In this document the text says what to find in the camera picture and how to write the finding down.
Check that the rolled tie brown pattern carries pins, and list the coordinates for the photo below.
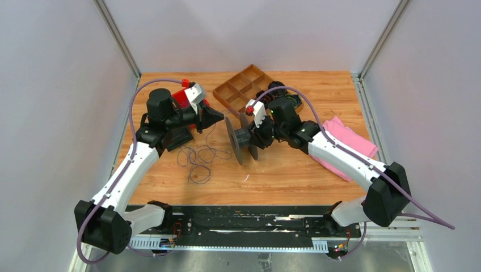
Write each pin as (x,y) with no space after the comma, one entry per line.
(266,99)

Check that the wooden compartment tray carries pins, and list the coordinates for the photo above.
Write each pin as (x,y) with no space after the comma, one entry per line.
(237,91)

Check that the rolled green yellow tie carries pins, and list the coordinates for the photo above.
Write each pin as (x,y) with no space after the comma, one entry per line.
(295,101)

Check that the black cable spool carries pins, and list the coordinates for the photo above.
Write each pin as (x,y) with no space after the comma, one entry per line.
(240,138)

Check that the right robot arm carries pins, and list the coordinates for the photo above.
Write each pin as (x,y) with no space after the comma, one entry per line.
(386,186)

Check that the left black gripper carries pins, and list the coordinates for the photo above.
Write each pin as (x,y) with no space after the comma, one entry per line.
(206,117)

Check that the black plastic bin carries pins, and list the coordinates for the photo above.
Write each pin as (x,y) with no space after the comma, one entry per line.
(180,136)

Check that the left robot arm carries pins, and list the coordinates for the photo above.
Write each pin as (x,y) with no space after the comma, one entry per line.
(104,222)

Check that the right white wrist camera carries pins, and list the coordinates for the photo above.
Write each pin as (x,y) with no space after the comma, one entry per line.
(257,109)

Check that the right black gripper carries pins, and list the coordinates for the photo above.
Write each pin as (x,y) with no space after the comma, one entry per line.
(256,137)

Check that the pink cloth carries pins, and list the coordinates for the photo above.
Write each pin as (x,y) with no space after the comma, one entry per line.
(346,135)

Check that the red plastic bin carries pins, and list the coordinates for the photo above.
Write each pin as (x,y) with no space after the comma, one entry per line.
(182,100)

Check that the aluminium frame rail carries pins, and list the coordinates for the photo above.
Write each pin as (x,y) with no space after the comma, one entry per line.
(107,16)

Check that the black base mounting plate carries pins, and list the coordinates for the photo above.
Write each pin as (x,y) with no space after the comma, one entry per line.
(250,227)

